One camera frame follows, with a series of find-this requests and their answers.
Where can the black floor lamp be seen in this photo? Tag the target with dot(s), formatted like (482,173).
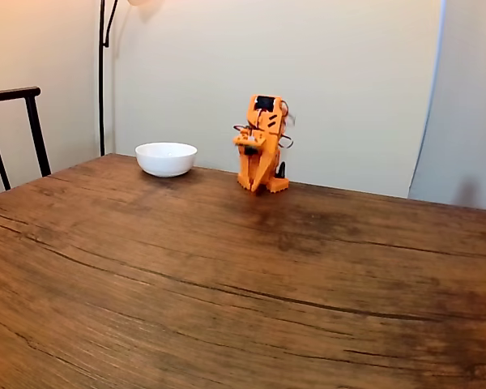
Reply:
(101,101)

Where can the white bowl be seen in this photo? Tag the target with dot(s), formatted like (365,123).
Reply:
(166,160)

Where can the black table clamp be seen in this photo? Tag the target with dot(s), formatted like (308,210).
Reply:
(282,170)

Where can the camera on orange mount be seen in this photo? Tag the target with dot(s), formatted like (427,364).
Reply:
(251,142)

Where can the black chair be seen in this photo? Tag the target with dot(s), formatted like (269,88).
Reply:
(34,121)

